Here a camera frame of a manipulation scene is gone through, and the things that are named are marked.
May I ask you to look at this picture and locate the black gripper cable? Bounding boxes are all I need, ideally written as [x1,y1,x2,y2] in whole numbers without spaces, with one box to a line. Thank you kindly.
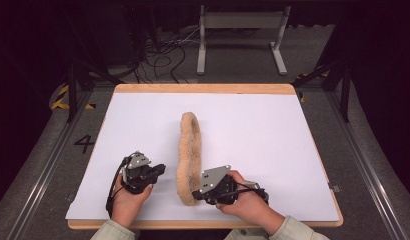
[231,180,270,204]
[105,155,131,218]

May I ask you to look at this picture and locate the white work board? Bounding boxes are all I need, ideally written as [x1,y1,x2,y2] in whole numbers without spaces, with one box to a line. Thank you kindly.
[65,92,341,223]

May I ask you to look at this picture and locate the grey metal stand frame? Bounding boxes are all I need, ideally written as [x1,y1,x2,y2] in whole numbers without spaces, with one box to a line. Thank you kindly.
[196,4,292,76]

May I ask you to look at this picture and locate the aluminium floor rail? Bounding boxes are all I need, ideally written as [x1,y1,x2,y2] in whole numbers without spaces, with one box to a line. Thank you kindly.
[6,89,94,240]
[326,89,410,240]

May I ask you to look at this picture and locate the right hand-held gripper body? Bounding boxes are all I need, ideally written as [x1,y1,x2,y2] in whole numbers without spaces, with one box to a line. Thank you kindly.
[199,164,239,205]

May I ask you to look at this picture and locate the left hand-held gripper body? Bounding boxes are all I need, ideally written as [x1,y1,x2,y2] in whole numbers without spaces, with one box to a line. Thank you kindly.
[121,151,161,195]

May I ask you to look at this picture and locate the person's beige jacket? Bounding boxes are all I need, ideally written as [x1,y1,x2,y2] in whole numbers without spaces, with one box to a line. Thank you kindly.
[224,228,277,240]

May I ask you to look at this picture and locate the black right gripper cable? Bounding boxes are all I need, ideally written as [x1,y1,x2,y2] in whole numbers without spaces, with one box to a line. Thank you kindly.
[231,180,270,204]

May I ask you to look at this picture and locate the person's left hand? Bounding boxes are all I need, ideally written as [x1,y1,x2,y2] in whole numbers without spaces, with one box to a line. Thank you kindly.
[111,175,154,228]

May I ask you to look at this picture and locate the person's right hand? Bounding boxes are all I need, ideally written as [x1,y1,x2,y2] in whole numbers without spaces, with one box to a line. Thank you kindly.
[215,169,286,236]

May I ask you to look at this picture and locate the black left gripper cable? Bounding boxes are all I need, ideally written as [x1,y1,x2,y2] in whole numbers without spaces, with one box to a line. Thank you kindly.
[105,155,131,218]

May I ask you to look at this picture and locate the black metal stand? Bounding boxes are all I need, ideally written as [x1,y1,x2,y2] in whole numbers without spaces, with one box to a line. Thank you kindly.
[292,59,353,123]
[63,6,125,123]

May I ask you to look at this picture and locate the tan fleece earmuffs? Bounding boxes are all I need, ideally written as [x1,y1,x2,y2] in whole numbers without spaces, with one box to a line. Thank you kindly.
[176,111,203,207]

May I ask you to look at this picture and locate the yellow black hazard tape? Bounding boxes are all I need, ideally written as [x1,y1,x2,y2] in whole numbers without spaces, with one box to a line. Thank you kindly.
[51,84,96,111]
[296,71,328,104]

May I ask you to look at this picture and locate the bundle of black floor cables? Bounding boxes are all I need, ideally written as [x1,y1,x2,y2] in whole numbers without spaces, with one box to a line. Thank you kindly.
[132,28,201,84]

